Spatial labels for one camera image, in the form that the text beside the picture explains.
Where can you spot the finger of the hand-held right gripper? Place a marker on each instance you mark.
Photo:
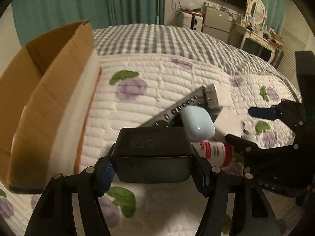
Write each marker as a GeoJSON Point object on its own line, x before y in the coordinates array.
{"type": "Point", "coordinates": [262, 113]}
{"type": "Point", "coordinates": [240, 142]}

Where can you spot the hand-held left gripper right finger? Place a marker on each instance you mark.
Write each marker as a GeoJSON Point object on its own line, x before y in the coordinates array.
{"type": "Point", "coordinates": [199, 177]}

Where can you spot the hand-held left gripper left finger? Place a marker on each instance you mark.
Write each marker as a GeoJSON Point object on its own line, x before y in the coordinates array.
{"type": "Point", "coordinates": [106, 177]}

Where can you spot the black rectangular box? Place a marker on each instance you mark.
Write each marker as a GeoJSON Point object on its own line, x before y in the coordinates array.
{"type": "Point", "coordinates": [152, 157]}

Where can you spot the brown cardboard box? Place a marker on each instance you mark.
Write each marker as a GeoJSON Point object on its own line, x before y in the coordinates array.
{"type": "Point", "coordinates": [37, 108]}

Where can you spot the white flat box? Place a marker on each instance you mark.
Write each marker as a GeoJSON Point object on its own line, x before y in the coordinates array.
{"type": "Point", "coordinates": [228, 123]}

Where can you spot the white bottle with red label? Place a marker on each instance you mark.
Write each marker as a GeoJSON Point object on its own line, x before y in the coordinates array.
{"type": "Point", "coordinates": [216, 152]}

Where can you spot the light blue earbuds case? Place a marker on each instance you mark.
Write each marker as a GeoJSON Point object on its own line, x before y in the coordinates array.
{"type": "Point", "coordinates": [198, 123]}

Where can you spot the white dressing table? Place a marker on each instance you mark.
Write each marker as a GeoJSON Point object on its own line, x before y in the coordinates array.
{"type": "Point", "coordinates": [256, 38]}

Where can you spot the white quilted flower blanket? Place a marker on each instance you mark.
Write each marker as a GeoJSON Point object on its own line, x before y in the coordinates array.
{"type": "Point", "coordinates": [147, 98]}

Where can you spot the grey small fridge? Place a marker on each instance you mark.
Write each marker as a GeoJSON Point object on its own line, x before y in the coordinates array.
{"type": "Point", "coordinates": [217, 22]}

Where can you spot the white oval mirror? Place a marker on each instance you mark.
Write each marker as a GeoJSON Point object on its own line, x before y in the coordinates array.
{"type": "Point", "coordinates": [257, 11]}

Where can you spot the grey checked blanket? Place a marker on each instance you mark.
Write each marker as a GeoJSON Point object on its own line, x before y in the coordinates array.
{"type": "Point", "coordinates": [172, 41]}

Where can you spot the white appliance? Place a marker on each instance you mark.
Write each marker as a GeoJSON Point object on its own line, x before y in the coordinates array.
{"type": "Point", "coordinates": [189, 19]}

